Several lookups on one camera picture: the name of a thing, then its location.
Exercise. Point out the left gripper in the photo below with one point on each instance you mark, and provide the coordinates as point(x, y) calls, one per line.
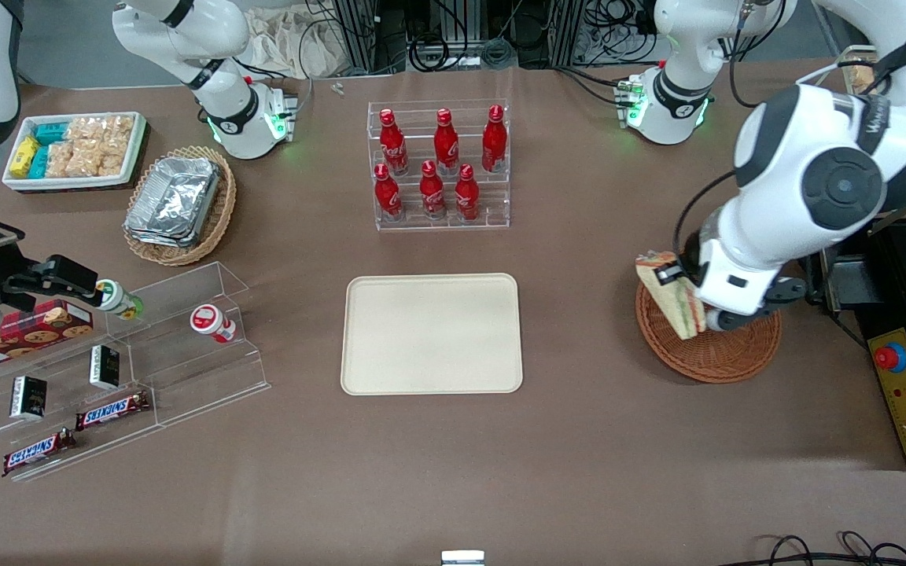
point(690, 270)

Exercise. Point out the triangular sandwich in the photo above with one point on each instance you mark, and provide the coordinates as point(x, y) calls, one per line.
point(677, 310)

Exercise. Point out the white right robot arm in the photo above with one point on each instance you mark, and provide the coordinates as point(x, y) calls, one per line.
point(225, 118)

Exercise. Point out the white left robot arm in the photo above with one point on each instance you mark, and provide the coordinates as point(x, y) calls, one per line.
point(838, 181)

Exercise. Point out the white rectangular snack tray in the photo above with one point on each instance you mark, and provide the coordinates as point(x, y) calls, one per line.
point(68, 183)

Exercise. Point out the round brown wicker basket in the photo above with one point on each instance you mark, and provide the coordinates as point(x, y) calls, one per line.
point(736, 358)

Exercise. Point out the oval light wicker basket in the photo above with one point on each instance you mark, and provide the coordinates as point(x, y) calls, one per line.
point(221, 212)

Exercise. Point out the beige plastic tray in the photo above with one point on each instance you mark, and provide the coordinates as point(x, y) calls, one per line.
point(431, 334)

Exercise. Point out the red tartan cookie box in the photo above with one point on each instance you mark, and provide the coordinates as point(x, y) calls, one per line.
point(28, 330)

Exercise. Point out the green capped yogurt bottle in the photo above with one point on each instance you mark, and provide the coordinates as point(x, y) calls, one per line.
point(115, 297)

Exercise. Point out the small black white box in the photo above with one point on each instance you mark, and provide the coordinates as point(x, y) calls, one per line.
point(28, 397)
point(104, 367)

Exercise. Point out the teal snack packet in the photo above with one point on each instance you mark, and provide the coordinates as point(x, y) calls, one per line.
point(52, 134)
point(39, 163)

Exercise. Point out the clear bag of crackers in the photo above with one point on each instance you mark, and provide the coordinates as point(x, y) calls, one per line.
point(60, 159)
point(99, 159)
point(85, 130)
point(119, 130)

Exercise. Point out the yellow snack packet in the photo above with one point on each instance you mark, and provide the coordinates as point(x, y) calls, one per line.
point(24, 157)

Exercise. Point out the brown snickers bar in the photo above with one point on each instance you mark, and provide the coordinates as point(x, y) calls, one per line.
point(36, 452)
point(111, 410)

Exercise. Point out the stacked aluminium foil trays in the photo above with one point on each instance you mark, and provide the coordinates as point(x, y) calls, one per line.
point(174, 200)

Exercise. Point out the clear acrylic stepped shelf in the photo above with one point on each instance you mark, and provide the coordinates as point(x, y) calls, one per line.
point(185, 369)

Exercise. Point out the red capped yogurt bottle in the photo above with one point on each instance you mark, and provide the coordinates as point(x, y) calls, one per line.
point(209, 321)

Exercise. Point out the grey metal block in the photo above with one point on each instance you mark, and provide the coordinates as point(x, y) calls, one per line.
point(850, 284)

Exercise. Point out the clear acrylic bottle rack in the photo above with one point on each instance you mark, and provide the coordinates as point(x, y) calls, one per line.
point(492, 200)

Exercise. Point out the red cola bottle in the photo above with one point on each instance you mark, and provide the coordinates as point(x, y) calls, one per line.
point(494, 141)
point(387, 195)
point(466, 195)
point(446, 145)
point(392, 145)
point(432, 192)

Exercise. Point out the black equipment platform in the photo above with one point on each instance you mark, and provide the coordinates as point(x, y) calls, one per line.
point(893, 283)

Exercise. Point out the red emergency stop button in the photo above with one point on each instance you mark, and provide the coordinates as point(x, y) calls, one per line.
point(890, 358)

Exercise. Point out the clear bag of fried snacks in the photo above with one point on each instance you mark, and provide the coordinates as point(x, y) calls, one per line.
point(862, 79)

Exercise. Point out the beige crumpled cloth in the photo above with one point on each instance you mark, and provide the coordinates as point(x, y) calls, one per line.
point(296, 43)

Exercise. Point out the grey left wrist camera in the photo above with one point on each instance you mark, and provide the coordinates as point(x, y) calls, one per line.
point(767, 303)

